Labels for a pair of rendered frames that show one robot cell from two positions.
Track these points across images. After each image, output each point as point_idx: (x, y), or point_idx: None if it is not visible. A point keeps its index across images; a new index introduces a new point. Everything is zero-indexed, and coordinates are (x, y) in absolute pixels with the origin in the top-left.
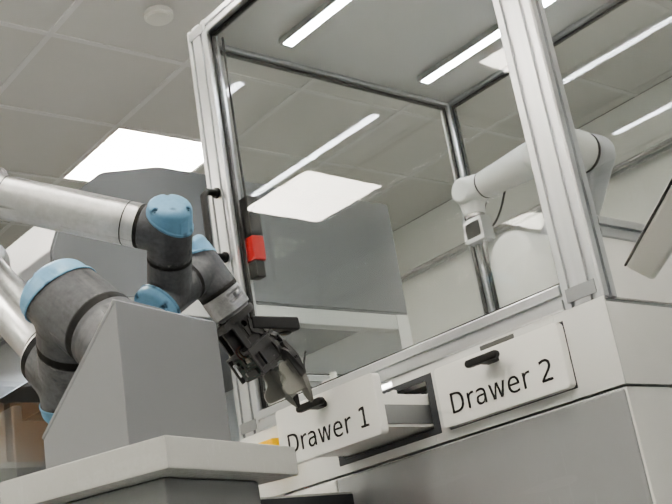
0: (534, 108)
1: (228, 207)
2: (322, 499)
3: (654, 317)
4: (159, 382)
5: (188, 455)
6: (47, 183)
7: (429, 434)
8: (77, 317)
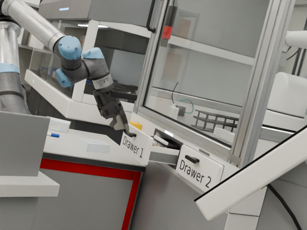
0: (261, 57)
1: (162, 7)
2: (129, 166)
3: None
4: (2, 146)
5: None
6: (30, 9)
7: (173, 167)
8: None
